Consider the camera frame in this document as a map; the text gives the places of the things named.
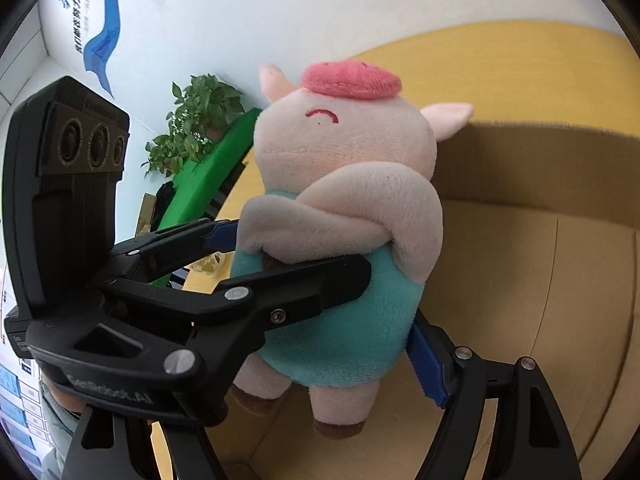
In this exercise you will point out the blue wall poster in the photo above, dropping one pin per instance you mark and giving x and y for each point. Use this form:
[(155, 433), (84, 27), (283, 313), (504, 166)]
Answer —
[(20, 410)]

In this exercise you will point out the white paper cup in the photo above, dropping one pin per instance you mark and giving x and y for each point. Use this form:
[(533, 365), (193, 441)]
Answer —
[(207, 265)]

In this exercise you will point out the person's left hand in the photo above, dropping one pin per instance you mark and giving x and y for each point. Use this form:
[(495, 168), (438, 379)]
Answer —
[(55, 392)]

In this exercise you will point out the small potted green plant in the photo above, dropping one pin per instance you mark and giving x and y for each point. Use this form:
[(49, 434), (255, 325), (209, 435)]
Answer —
[(170, 152)]

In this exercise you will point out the green cloth covered table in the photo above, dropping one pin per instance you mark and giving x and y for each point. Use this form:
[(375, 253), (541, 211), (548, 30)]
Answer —
[(210, 170)]

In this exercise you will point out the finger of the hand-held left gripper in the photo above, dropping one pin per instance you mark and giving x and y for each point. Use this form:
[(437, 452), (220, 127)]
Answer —
[(300, 285), (222, 234)]

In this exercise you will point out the blue wave wall decal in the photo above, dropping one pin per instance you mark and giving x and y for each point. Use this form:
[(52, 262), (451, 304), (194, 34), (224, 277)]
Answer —
[(107, 35)]

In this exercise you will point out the large cardboard box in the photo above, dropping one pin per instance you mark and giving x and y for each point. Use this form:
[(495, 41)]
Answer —
[(525, 285)]

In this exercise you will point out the small brown carton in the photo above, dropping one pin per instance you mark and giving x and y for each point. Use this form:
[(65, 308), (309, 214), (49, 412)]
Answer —
[(147, 212)]

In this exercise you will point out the person's left forearm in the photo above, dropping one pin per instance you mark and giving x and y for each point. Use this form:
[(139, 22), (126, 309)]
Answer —
[(57, 440)]

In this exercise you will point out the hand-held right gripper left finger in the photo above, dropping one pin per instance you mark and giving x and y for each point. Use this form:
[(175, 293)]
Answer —
[(192, 455)]

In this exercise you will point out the large potted green plant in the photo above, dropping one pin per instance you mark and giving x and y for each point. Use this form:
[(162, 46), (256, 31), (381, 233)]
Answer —
[(210, 102)]

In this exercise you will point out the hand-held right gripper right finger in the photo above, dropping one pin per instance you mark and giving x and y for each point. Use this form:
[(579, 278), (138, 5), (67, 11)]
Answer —
[(429, 360)]

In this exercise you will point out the pink pig plush toy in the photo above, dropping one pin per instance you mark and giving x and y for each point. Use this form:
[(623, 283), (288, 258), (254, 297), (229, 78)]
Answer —
[(350, 160)]

